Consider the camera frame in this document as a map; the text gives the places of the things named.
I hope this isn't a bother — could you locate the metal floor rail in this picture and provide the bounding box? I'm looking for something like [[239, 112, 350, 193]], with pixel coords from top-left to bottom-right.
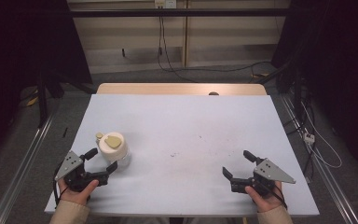
[[0, 113, 57, 224], [280, 93, 358, 224]]

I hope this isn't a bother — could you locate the black metal stand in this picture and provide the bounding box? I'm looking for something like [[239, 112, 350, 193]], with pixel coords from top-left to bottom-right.
[[35, 69, 50, 129]]

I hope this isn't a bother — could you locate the white power strip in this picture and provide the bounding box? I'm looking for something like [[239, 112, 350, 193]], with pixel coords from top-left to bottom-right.
[[303, 132, 316, 146]]

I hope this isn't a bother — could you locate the wooden table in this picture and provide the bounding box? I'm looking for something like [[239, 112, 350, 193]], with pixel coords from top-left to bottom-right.
[[96, 82, 268, 96]]

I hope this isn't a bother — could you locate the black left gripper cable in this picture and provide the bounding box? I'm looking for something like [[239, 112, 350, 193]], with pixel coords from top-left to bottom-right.
[[52, 174, 70, 210]]

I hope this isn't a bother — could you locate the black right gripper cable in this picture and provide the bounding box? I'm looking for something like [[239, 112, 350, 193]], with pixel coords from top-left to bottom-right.
[[255, 178, 289, 210]]

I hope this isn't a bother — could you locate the person's left hand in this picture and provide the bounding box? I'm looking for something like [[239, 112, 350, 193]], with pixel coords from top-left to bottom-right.
[[57, 178, 100, 207]]

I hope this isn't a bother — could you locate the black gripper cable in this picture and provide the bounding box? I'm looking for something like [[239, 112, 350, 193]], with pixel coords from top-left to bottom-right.
[[255, 178, 289, 210], [52, 174, 70, 210]]

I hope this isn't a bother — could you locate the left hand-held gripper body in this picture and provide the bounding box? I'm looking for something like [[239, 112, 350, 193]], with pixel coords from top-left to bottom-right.
[[54, 150, 110, 192]]

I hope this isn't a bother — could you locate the black curtain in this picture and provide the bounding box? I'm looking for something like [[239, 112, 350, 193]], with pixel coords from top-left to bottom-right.
[[0, 0, 93, 169], [270, 0, 358, 175]]

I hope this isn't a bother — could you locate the black horizontal metal bar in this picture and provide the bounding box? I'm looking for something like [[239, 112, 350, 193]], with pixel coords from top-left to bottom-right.
[[69, 7, 294, 19]]

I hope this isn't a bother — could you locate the white wall socket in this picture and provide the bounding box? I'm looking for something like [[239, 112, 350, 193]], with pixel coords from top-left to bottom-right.
[[154, 0, 178, 9]]

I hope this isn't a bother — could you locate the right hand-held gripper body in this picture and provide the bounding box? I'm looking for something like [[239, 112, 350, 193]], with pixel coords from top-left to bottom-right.
[[230, 158, 296, 198]]

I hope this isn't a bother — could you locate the white cable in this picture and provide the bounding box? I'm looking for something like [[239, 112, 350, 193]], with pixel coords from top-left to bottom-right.
[[300, 102, 343, 170]]

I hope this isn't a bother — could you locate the black hanging cable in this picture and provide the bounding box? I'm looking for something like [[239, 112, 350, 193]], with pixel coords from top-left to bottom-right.
[[156, 16, 198, 84]]

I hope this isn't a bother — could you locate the clear bottle with cream lid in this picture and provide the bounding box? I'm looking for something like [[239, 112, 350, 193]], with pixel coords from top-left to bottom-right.
[[94, 132, 131, 171]]

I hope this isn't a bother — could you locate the person's right hand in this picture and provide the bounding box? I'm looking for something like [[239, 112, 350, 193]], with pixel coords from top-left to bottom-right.
[[244, 181, 288, 214]]

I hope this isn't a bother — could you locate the light blue table mat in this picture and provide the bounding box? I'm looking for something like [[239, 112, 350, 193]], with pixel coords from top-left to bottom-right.
[[44, 93, 321, 217]]

